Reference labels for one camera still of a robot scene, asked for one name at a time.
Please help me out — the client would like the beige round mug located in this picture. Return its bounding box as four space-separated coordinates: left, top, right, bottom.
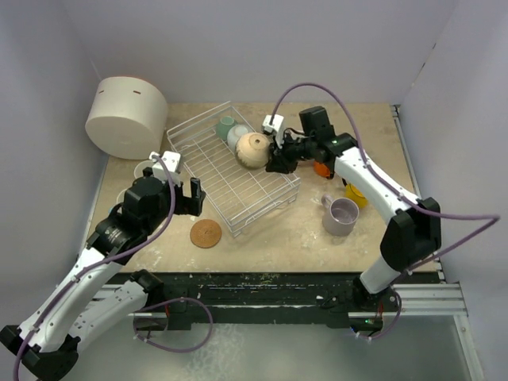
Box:
235 133 270 170

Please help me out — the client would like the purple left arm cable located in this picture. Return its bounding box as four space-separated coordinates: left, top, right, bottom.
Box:
13 154 214 380

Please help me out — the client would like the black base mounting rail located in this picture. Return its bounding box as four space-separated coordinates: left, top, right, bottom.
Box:
148 271 438 330

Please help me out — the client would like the sage green cup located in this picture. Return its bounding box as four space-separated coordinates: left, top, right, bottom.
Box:
215 116 237 140

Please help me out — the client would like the light blue mug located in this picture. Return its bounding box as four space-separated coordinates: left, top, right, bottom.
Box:
108 189 127 214

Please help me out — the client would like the yellow cup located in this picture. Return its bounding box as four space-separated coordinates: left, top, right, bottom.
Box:
344 183 368 209

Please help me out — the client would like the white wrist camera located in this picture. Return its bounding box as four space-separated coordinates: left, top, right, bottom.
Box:
261 114 284 139
148 151 182 187

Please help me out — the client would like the pale grey white mug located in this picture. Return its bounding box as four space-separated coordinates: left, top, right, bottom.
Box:
227 125 252 152

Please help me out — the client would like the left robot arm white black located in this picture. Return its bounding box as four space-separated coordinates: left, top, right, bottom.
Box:
1 165 206 380

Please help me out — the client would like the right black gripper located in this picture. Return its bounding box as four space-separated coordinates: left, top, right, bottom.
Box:
267 130 318 173

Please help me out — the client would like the light pink mug white inside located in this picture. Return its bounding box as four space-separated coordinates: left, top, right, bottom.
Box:
133 160 154 179

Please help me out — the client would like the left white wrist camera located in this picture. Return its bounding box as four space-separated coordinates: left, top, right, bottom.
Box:
148 151 182 187

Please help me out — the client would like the orange cup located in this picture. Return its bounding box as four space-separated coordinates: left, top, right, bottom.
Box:
313 161 334 179

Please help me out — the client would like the lilac mug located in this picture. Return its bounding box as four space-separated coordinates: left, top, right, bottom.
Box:
321 194 360 237

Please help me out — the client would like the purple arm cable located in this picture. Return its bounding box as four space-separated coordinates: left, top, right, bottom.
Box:
274 82 501 342
13 154 214 380

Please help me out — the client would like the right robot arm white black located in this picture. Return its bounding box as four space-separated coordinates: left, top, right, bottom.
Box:
262 106 441 310

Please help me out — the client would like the round woven cork coaster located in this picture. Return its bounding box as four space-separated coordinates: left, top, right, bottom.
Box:
190 219 222 248

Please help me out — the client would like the large white cylindrical container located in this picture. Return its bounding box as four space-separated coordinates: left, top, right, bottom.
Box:
85 76 168 160

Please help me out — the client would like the white wire dish rack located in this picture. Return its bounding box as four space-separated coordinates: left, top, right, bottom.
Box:
167 102 301 237

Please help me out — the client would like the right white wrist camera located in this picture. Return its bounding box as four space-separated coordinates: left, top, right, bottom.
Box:
261 114 284 139

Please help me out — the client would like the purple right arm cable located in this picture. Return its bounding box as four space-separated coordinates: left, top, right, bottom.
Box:
274 82 501 342

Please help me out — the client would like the aluminium frame rail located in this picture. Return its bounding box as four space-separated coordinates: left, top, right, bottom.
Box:
391 103 485 381

